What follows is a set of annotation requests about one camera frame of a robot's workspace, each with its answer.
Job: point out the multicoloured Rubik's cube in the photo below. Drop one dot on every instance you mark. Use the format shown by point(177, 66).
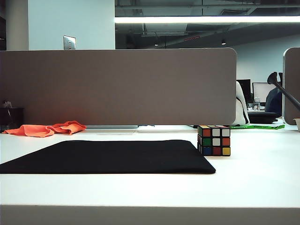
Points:
point(214, 141)

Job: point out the black mouse pad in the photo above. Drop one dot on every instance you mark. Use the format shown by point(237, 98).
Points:
point(112, 157)

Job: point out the wide brown desk divider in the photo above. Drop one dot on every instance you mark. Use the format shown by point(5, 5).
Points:
point(117, 86)

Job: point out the red lit sign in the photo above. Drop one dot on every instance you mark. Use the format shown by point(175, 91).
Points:
point(191, 38)

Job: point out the black monitor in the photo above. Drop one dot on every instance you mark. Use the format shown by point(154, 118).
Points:
point(245, 86)

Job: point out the black ceiling spotlight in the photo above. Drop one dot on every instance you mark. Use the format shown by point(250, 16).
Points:
point(223, 42)

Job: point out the long ceiling light strip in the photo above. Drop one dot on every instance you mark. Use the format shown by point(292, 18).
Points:
point(199, 19)

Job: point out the clear water bottle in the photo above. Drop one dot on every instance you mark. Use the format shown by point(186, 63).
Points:
point(257, 104)

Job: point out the green tape strip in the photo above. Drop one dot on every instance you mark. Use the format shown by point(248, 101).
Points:
point(257, 126)

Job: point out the orange cloth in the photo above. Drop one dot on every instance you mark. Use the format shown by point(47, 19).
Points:
point(39, 130)

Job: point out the black round chair seat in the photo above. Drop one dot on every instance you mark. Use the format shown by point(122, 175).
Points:
point(262, 117)

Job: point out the wide computer monitor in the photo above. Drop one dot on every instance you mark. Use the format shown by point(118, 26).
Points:
point(261, 91)

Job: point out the person in blue top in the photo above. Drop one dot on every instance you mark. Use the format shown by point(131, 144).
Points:
point(273, 103)

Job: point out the black angled pole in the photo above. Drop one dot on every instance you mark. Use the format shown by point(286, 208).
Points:
point(288, 95)

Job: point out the white-edged brown desk divider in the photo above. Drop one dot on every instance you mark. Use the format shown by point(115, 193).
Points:
point(293, 89)

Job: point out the beige bowl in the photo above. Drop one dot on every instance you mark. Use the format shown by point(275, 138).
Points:
point(297, 124)

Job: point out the metal wall outlet plate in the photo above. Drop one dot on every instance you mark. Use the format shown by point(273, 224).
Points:
point(69, 42)

